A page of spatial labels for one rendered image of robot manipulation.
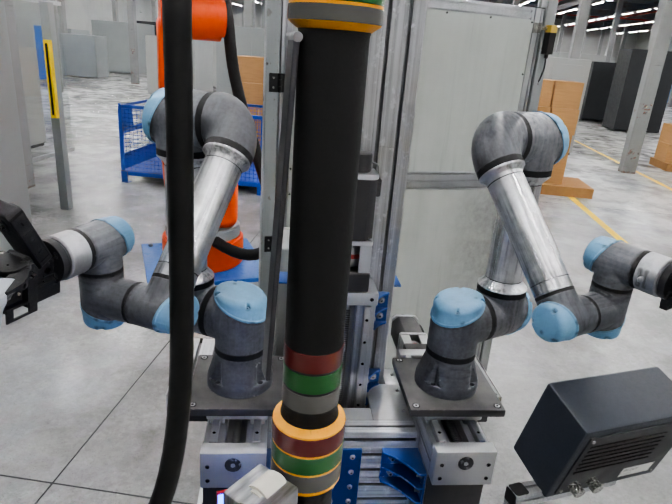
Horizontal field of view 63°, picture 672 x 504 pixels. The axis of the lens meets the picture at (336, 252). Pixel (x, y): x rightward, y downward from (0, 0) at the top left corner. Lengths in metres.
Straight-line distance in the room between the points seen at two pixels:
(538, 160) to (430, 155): 1.17
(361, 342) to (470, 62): 1.42
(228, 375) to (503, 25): 1.80
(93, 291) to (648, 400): 0.99
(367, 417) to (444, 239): 1.31
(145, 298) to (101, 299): 0.09
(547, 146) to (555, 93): 7.31
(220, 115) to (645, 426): 0.94
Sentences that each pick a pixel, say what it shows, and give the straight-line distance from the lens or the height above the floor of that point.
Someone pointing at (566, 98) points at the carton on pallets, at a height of 1.37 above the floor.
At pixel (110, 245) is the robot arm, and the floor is 1.44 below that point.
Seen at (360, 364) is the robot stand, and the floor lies 1.06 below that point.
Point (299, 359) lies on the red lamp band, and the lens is 0.30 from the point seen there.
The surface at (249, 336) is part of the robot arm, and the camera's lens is 1.21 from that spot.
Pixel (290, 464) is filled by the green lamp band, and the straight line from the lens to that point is 0.34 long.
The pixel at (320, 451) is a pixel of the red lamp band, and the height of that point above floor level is 1.57.
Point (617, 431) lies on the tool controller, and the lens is 1.07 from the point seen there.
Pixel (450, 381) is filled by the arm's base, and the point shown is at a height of 1.08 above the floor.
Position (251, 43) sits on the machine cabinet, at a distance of 11.09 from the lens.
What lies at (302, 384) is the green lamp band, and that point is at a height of 1.61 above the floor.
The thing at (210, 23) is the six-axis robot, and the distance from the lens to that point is 4.35.
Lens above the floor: 1.78
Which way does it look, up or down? 20 degrees down
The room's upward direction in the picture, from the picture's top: 4 degrees clockwise
